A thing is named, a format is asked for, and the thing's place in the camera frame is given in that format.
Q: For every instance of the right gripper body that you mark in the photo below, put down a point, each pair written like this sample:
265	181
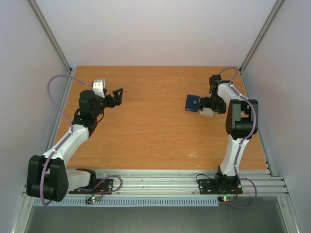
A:
205	103

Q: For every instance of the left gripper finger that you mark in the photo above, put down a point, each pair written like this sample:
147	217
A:
118	101
118	94

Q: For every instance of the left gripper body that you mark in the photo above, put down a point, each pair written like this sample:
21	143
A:
111	103

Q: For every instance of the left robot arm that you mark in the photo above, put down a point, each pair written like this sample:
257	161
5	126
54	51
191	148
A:
47	178

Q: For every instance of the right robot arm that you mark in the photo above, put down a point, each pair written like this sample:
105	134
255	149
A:
241	124

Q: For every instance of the dark blue wallet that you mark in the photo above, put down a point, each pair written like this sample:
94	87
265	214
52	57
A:
192	103

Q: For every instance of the right circuit board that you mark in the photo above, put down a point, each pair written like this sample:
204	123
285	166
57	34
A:
226	198

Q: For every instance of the circuit board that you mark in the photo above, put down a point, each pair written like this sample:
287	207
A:
92	200
226	198

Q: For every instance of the left circuit board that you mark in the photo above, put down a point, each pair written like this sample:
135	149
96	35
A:
92	200

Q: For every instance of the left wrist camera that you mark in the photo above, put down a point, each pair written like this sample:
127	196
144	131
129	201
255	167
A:
99	87

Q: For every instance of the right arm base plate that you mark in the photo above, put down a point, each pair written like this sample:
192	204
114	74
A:
212	186

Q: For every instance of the aluminium rail base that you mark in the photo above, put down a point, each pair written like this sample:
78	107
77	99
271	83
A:
182	182

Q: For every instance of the grey slotted cable duct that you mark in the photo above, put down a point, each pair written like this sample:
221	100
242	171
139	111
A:
140	202

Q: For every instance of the right aluminium frame post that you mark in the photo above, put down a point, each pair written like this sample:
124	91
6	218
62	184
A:
262	32

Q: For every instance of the aluminium frame post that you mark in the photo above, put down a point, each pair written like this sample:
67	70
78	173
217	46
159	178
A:
39	15
262	32

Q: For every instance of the left aluminium frame post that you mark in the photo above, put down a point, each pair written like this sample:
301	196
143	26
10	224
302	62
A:
39	15

